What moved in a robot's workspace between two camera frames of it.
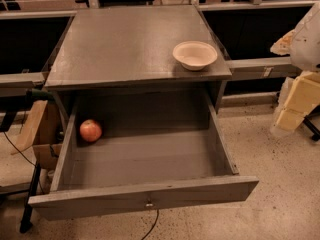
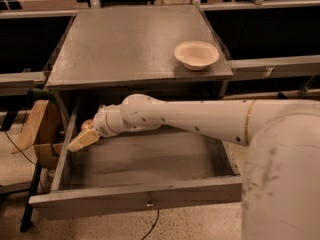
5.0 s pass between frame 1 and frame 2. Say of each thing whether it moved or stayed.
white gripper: moved
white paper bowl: stayed
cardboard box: stayed
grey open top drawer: stayed
